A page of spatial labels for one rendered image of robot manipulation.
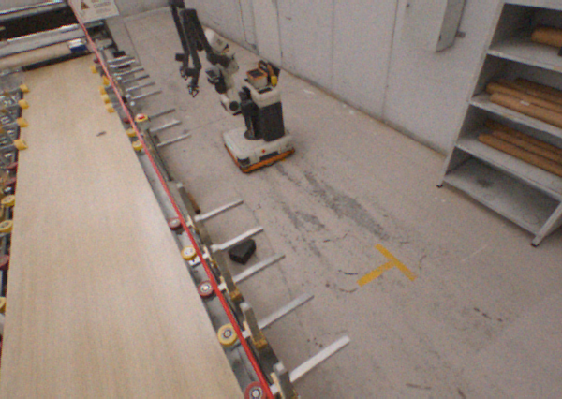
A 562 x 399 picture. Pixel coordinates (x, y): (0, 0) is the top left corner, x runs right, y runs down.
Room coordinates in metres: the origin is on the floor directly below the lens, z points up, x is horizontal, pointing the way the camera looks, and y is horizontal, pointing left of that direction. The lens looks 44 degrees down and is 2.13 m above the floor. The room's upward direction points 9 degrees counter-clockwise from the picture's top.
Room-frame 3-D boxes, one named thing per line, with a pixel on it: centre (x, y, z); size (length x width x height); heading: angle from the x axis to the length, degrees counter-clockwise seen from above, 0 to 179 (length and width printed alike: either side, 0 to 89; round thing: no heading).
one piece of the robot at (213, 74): (2.99, 0.39, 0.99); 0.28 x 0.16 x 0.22; 20
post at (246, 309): (0.56, 0.17, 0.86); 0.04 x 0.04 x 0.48; 24
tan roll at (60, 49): (4.53, 2.57, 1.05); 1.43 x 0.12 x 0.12; 114
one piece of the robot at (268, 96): (3.13, 0.03, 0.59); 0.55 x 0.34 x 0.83; 20
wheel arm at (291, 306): (0.64, 0.10, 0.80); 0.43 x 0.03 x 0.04; 114
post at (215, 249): (0.79, 0.28, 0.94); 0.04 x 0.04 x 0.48; 24
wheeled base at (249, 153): (3.09, 0.12, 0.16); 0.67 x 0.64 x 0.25; 110
